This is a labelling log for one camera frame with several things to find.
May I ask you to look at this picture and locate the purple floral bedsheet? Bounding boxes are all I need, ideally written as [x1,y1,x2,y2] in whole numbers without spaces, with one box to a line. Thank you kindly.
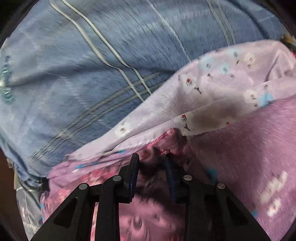
[40,39,296,241]

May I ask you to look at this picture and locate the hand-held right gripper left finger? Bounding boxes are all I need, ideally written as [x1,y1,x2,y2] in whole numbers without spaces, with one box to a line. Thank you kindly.
[30,153,140,241]

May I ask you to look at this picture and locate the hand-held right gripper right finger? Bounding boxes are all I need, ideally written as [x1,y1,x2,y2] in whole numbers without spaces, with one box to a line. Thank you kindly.
[162,155,271,241]

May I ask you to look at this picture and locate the maroon floral garment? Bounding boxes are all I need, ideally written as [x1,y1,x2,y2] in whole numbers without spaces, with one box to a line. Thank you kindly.
[88,128,192,241]

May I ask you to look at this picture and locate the blue plaid quilt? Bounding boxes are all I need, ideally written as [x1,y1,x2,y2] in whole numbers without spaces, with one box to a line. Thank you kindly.
[0,0,287,183]

